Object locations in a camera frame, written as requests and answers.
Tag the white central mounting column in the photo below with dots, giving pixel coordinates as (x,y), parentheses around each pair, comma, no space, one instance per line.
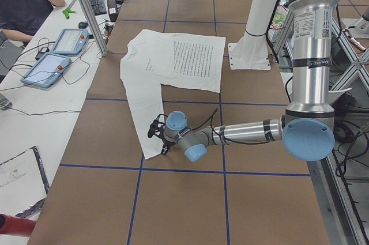
(251,51)

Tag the upper blue teach pendant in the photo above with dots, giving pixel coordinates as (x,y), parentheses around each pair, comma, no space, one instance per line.
(70,42)

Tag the red cylindrical object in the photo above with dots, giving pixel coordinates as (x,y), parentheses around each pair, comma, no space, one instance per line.
(16,226)

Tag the blue teach pendant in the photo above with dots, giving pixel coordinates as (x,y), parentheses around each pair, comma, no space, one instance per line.
(47,70)
(70,42)

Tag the lower blue teach pendant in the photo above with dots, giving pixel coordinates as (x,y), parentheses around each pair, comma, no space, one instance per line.
(47,70)

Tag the aluminium frame post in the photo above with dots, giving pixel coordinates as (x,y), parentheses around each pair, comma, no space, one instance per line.
(91,20)

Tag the seated person in dark shirt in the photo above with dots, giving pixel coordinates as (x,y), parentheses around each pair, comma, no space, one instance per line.
(21,19)

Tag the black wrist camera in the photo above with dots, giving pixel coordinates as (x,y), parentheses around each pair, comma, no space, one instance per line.
(157,127)

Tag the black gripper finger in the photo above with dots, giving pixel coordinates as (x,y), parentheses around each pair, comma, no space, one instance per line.
(165,149)

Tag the green plastic clamp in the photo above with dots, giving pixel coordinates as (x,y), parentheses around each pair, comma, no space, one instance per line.
(67,12)

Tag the black computer mouse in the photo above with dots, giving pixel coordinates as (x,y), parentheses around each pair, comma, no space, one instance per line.
(82,25)

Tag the black computer keyboard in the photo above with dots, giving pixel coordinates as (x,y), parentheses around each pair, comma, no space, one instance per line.
(98,7)

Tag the white long-sleeve printed shirt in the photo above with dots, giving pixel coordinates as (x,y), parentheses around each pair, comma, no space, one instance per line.
(154,59)

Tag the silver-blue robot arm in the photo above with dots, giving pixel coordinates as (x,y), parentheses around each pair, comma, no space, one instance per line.
(306,128)

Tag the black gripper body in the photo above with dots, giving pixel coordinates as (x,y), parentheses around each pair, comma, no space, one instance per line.
(166,142)

